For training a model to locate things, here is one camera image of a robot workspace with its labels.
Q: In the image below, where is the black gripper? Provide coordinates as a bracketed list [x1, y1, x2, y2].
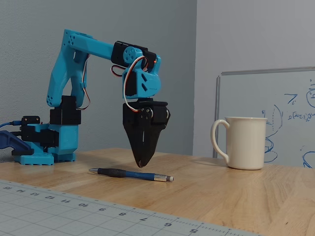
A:
[122, 98, 171, 169]

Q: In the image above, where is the blue and black pen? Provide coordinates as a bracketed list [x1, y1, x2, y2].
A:
[88, 167, 175, 183]

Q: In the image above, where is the cream ceramic mug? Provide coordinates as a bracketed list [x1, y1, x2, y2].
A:
[210, 116, 268, 171]

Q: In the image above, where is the grey gridded cutting mat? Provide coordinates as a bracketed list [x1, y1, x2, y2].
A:
[0, 178, 263, 236]

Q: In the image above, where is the dark blue table clamp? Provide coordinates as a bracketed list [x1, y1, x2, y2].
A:
[0, 130, 34, 156]

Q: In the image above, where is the whiteboard with blue drawings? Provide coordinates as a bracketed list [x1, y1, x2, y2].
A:
[213, 66, 315, 169]

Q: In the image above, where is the white red wrist servo cable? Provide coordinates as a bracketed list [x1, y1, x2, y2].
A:
[109, 56, 149, 114]

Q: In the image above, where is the red white shoulder servo cable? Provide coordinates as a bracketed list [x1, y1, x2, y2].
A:
[73, 52, 92, 111]

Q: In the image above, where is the blue usb cable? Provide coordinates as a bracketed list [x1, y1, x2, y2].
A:
[0, 120, 23, 129]

